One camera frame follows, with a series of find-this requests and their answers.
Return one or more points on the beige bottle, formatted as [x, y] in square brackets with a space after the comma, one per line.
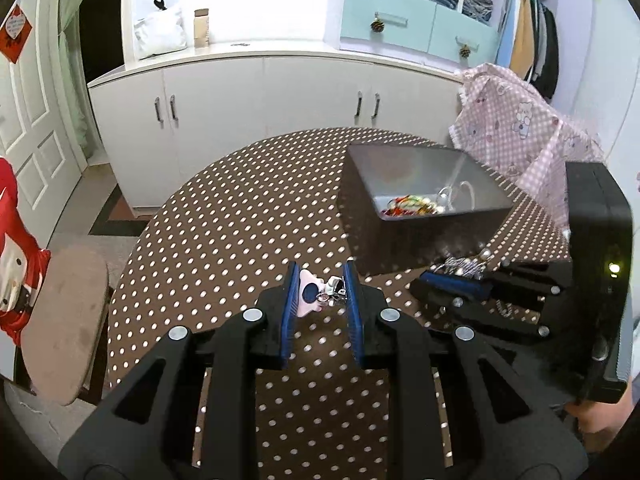
[201, 27]

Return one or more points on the hanging dark jackets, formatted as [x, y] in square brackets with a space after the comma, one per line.
[545, 50]

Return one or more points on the white sideboard cabinet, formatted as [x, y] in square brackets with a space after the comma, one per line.
[250, 100]

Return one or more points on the pink checked printed cloth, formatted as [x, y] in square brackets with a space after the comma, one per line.
[500, 110]

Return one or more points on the dark grey metal box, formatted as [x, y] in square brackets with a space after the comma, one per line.
[425, 245]

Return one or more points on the white wardrobe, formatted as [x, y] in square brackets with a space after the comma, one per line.
[617, 60]

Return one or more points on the white bag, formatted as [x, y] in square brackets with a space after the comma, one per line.
[160, 35]

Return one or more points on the hanging yellow garment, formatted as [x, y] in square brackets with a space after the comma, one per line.
[522, 40]

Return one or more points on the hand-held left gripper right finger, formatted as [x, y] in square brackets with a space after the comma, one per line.
[354, 310]

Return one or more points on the folded grey clothes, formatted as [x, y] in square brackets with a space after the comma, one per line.
[477, 6]

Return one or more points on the brown polka dot tablecloth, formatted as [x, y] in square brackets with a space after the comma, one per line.
[225, 210]

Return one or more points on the pinecone drawer knob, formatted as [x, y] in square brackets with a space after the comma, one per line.
[465, 51]
[376, 25]

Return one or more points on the hanging blue garment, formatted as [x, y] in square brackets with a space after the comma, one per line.
[509, 25]

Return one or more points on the teal drawer unit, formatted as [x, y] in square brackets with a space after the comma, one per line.
[360, 15]

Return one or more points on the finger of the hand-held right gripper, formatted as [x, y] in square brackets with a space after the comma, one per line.
[455, 285]
[530, 274]

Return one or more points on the red diamond door decoration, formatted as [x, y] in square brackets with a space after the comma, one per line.
[15, 32]

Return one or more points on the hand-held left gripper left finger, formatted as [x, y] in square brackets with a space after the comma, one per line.
[289, 310]

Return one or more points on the person's right hand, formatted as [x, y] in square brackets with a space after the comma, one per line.
[600, 417]

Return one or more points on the white panel door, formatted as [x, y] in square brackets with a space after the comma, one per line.
[35, 125]

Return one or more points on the purple wardrobe door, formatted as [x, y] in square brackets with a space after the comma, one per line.
[575, 35]

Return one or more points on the round brown stool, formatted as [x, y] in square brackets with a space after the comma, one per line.
[65, 320]

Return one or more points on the green curtain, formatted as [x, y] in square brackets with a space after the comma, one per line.
[75, 60]

